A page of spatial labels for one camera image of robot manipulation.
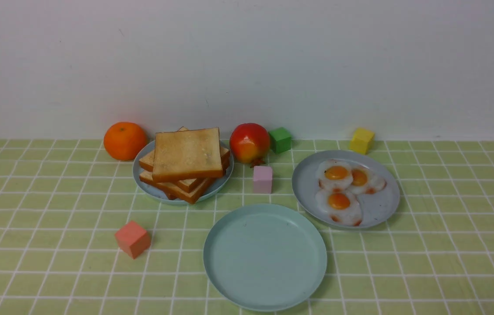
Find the red pomegranate fruit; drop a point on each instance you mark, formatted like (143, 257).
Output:
(250, 143)

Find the pink cube block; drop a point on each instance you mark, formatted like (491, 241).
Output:
(262, 180)

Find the blue plate with toast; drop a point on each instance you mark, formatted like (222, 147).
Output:
(159, 195)

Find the green cube block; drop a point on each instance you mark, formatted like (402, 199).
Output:
(280, 140)

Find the light blue front plate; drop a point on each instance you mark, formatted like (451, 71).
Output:
(265, 257)

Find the fried egg front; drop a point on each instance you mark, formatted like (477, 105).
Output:
(341, 207)

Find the yellow cube block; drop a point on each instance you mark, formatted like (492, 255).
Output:
(362, 141)

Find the orange fruit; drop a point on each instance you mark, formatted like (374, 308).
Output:
(124, 140)

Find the grey plate with eggs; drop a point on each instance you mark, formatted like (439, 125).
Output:
(376, 208)

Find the red cube block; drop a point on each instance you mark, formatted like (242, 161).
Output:
(133, 239)

